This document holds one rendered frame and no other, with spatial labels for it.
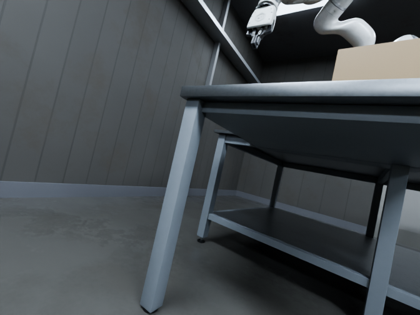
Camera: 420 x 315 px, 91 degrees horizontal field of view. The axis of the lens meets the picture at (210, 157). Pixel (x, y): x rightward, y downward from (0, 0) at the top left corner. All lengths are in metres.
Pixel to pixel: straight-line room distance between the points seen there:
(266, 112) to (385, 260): 0.87
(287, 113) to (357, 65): 0.42
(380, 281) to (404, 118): 0.82
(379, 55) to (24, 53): 2.12
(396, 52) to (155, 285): 1.16
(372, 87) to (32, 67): 2.06
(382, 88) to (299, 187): 4.08
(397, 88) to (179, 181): 0.63
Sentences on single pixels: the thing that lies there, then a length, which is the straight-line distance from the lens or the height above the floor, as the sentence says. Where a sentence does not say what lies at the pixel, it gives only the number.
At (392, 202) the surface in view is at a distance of 1.24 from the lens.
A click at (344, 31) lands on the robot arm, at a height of 1.38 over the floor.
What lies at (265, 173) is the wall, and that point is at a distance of 4.77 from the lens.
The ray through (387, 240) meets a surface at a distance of 1.25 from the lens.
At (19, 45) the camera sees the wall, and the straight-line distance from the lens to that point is 2.13.
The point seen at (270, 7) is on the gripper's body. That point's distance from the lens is 1.03.
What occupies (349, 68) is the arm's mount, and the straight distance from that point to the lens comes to 1.00.
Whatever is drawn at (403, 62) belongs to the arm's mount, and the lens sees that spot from 1.00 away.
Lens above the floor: 0.56
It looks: 2 degrees up
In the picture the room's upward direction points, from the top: 13 degrees clockwise
